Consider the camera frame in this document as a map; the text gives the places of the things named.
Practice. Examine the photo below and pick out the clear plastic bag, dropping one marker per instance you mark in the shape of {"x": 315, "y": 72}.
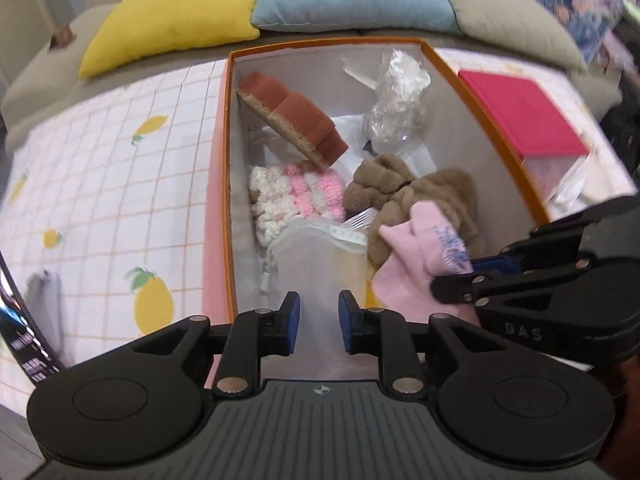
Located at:
{"x": 403, "y": 94}

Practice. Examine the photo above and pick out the white mesh bag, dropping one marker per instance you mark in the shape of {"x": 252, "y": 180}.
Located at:
{"x": 318, "y": 260}

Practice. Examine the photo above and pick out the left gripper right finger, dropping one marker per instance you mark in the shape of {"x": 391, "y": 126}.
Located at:
{"x": 386, "y": 335}

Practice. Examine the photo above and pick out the red brown sponge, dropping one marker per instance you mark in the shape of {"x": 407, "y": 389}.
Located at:
{"x": 294, "y": 118}

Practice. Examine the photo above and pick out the grey green cushion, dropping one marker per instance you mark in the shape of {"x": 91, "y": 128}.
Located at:
{"x": 520, "y": 26}

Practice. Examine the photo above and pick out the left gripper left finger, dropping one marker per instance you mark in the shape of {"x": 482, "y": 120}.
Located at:
{"x": 253, "y": 335}

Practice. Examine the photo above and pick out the pink white crochet item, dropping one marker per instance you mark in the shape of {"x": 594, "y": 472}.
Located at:
{"x": 298, "y": 190}

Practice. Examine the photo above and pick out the brown fluffy plush towel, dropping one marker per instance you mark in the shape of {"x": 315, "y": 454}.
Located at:
{"x": 386, "y": 184}

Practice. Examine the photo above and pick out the red lid transparent box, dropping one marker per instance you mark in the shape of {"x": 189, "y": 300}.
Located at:
{"x": 561, "y": 162}

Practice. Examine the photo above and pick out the white checked fruit tablecloth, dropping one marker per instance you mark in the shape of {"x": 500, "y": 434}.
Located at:
{"x": 111, "y": 195}

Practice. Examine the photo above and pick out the black smartphone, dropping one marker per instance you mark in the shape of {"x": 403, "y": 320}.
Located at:
{"x": 31, "y": 323}

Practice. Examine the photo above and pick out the yellow cushion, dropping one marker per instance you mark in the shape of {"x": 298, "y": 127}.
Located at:
{"x": 138, "y": 29}

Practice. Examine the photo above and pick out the small brown sign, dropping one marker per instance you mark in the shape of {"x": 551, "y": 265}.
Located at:
{"x": 62, "y": 38}

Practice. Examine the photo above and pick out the beige sofa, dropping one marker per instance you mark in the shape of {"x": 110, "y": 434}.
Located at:
{"x": 49, "y": 83}

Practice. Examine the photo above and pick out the cream door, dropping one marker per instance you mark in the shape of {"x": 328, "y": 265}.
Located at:
{"x": 23, "y": 32}

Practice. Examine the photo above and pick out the pink printed cloth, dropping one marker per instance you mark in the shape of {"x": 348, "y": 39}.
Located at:
{"x": 423, "y": 248}

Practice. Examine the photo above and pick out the orange cardboard box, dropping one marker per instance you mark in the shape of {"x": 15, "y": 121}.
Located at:
{"x": 338, "y": 76}

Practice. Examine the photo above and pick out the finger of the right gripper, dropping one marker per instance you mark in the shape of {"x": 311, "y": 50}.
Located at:
{"x": 499, "y": 263}
{"x": 471, "y": 287}

